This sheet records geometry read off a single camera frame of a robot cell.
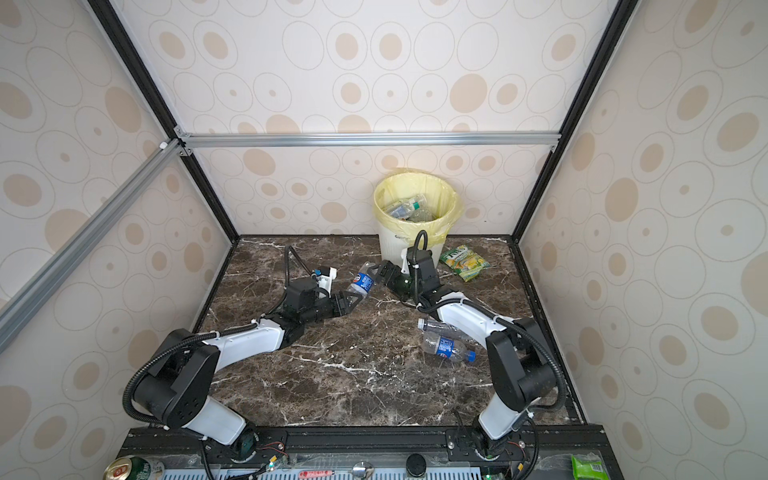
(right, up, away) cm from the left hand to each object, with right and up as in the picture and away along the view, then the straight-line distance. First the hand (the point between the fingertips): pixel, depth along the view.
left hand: (364, 295), depth 84 cm
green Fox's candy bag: (+34, +10, +25) cm, 44 cm away
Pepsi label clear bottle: (-1, +4, +2) cm, 4 cm away
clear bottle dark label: (+21, -10, +6) cm, 24 cm away
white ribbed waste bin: (+8, +14, +5) cm, 17 cm away
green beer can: (-46, -34, -23) cm, 61 cm away
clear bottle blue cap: (+24, -15, +1) cm, 29 cm away
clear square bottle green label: (+15, +27, +14) cm, 34 cm away
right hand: (+3, +5, +2) cm, 6 cm away
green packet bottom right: (+54, -39, -14) cm, 68 cm away
